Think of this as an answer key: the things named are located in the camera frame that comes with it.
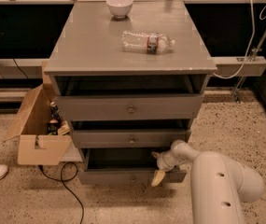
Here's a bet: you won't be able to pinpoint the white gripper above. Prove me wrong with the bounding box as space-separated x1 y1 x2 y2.
151 150 180 187

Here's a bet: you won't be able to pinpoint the grey bottom drawer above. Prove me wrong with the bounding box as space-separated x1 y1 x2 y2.
77 147 188 186

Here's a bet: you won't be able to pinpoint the grey drawer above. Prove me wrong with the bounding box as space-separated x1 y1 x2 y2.
77 147 188 186
72 129 191 148
56 95 203 121

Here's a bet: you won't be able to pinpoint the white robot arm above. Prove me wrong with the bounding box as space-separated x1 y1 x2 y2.
151 140 264 224

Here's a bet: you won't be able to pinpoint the grey top drawer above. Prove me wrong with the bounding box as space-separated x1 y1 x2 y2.
56 95 203 121

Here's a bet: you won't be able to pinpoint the grey middle drawer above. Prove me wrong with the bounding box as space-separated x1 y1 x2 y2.
72 129 191 148

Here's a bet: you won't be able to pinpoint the grey wooden drawer cabinet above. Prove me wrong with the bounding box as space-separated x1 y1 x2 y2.
44 0 217 154

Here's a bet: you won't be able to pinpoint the open cardboard box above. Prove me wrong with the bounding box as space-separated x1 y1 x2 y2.
4 61 72 165

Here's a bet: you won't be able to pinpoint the bottles inside cardboard box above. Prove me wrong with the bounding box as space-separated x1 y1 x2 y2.
48 102 70 135

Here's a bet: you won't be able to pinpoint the clear plastic water bottle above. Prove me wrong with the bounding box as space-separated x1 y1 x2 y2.
122 31 175 54

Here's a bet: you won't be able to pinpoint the white ceramic bowl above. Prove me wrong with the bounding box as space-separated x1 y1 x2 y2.
106 0 133 18

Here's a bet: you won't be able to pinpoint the black floor cable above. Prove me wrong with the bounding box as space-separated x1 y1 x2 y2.
37 161 86 224

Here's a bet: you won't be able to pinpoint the white hanging cable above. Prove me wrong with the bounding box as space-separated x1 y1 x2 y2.
212 0 266 80

